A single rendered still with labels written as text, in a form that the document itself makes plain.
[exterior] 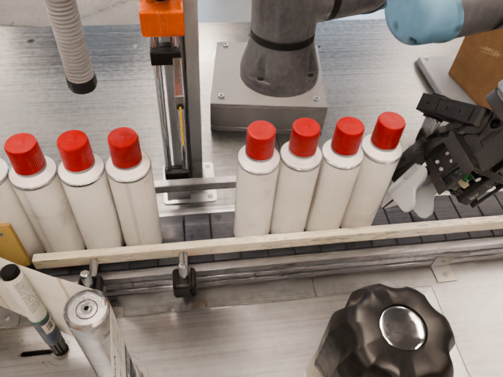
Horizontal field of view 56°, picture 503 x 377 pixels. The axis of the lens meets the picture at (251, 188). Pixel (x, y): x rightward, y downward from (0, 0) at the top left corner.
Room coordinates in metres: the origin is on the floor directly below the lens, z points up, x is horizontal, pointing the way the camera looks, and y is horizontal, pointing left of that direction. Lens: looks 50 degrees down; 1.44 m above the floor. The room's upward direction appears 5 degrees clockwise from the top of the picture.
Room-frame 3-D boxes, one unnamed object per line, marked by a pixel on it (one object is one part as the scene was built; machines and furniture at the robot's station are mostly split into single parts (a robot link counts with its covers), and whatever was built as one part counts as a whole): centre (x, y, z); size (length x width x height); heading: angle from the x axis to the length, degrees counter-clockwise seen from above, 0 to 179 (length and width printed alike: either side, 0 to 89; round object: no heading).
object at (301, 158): (0.40, -0.06, 0.98); 0.05 x 0.05 x 0.20
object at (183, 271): (0.29, 0.07, 0.89); 0.03 x 0.03 x 0.12; 12
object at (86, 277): (0.28, 0.19, 0.89); 0.06 x 0.03 x 0.12; 12
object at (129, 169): (0.36, 0.14, 0.98); 0.05 x 0.05 x 0.20
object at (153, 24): (0.42, 0.10, 1.05); 0.10 x 0.04 x 0.33; 12
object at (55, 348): (0.20, 0.21, 0.97); 0.02 x 0.02 x 0.19
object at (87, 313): (0.17, 0.13, 0.97); 0.05 x 0.05 x 0.19
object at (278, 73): (0.76, -0.03, 0.94); 0.15 x 0.15 x 0.10
